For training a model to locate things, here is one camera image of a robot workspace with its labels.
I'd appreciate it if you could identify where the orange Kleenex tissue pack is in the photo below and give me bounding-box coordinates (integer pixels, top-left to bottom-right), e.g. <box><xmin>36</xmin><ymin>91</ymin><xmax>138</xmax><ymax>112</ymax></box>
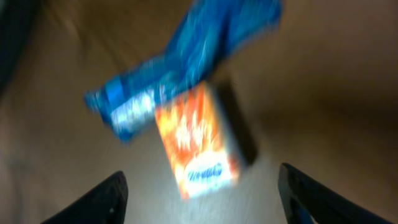
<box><xmin>155</xmin><ymin>82</ymin><xmax>244</xmax><ymax>200</ymax></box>

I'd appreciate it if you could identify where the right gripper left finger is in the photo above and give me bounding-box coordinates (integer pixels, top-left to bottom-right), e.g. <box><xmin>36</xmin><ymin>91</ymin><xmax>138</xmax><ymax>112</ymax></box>
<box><xmin>43</xmin><ymin>171</ymin><xmax>129</xmax><ymax>224</ymax></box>

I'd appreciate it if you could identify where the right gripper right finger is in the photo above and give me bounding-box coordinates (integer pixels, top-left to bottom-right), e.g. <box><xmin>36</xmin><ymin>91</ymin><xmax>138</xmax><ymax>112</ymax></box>
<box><xmin>278</xmin><ymin>163</ymin><xmax>388</xmax><ymax>224</ymax></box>

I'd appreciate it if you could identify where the blue snack wrapper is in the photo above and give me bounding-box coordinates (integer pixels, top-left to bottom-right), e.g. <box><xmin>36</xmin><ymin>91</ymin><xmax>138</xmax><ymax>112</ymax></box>
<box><xmin>84</xmin><ymin>0</ymin><xmax>282</xmax><ymax>141</ymax></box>

